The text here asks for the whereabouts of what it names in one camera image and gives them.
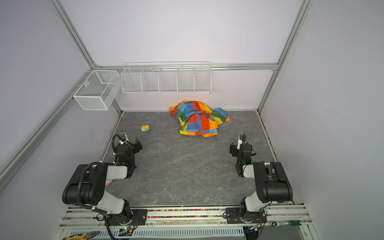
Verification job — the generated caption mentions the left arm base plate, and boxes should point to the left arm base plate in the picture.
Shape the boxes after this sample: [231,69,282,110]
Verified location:
[106,209,148,226]

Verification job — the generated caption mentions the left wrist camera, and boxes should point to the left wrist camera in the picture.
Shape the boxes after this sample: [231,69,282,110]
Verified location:
[118,133,130,145]

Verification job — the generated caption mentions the yellow white small toy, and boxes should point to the yellow white small toy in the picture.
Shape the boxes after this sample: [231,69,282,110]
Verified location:
[141,125,150,132]

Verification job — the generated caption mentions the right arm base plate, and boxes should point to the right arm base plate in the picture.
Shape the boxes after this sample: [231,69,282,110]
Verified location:
[224,207,267,224]

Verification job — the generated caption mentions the yellow handled pliers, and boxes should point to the yellow handled pliers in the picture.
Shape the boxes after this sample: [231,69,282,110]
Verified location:
[64,231,100,240]

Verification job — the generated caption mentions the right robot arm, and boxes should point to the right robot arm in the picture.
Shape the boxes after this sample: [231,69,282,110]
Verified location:
[230,134,293,224]

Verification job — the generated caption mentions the white wire shelf basket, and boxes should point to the white wire shelf basket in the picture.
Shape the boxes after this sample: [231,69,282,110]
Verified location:
[121,62,212,94]

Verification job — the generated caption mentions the green handled ratchet tool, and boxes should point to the green handled ratchet tool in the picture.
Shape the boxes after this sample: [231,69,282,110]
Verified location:
[270,220,303,228]

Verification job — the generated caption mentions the white slotted cable duct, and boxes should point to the white slotted cable duct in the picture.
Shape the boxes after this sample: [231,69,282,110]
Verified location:
[69,226,245,239]

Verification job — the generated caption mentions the white mesh box basket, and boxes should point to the white mesh box basket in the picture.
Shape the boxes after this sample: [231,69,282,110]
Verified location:
[74,70,121,111]

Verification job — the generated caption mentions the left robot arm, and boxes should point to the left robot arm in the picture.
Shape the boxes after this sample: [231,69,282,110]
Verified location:
[62,133,143,226]

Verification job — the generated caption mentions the rainbow striped jacket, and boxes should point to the rainbow striped jacket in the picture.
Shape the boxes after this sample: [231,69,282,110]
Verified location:
[169,100,229,138]

